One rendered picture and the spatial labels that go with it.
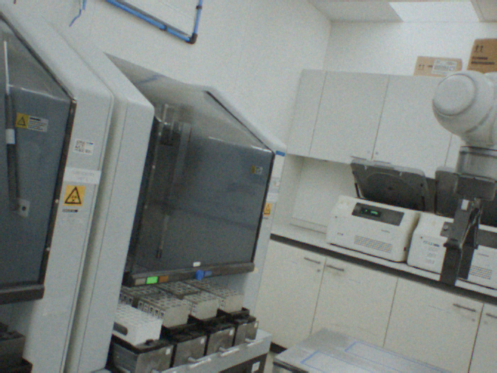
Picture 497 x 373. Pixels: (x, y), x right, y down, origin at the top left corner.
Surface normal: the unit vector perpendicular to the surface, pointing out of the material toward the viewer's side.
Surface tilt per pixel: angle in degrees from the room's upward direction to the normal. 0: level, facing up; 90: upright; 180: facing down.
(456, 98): 88
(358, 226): 90
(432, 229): 59
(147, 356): 90
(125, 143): 90
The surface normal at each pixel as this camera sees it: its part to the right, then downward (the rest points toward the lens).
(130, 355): -0.55, -0.07
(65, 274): 0.81, 0.19
